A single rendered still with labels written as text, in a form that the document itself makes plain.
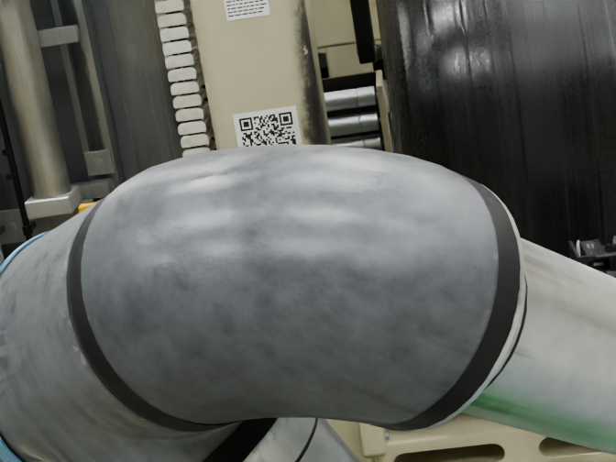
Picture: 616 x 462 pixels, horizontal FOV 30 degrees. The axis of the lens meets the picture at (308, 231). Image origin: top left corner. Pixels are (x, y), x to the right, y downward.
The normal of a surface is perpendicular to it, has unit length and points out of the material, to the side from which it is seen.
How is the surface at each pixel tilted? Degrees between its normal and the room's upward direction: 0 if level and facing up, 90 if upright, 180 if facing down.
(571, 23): 59
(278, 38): 90
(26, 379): 93
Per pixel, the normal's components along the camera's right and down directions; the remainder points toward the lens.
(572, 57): -0.11, -0.13
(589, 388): 0.41, 0.48
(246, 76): -0.05, 0.29
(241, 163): -0.13, -0.81
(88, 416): -0.35, 0.70
